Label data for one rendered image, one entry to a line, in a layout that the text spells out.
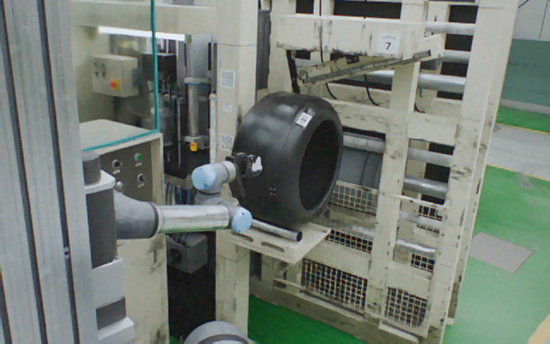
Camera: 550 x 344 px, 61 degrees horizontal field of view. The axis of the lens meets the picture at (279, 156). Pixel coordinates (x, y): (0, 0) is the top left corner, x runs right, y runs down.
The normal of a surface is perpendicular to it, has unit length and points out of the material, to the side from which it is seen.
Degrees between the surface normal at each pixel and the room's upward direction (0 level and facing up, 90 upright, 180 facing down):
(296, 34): 90
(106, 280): 90
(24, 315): 90
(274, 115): 38
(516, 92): 90
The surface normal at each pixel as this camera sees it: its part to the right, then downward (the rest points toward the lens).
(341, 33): -0.51, 0.25
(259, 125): -0.35, -0.44
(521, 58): -0.71, 0.18
